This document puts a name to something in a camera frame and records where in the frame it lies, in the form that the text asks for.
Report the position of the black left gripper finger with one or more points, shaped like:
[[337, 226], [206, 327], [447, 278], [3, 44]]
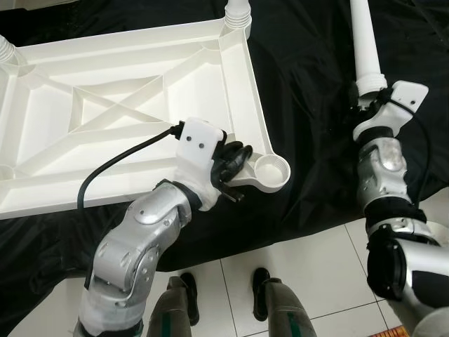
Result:
[[233, 149], [242, 160]]

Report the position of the white plastic table leg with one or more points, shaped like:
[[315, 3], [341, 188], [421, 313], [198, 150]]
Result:
[[365, 42], [5, 50], [238, 10]]

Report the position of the white plastic table top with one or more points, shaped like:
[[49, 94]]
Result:
[[140, 70]]

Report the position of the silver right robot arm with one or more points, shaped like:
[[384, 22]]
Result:
[[382, 175]]

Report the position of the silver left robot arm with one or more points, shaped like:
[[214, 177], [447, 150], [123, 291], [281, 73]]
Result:
[[133, 246]]

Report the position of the grey left robot foot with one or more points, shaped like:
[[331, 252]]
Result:
[[168, 309]]

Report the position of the grey robot foot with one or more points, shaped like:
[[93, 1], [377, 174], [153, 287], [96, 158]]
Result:
[[287, 309], [168, 309]]

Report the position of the grey right robot foot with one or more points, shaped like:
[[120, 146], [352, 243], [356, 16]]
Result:
[[287, 309]]

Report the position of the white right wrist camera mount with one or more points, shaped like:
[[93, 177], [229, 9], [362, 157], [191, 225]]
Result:
[[407, 98]]

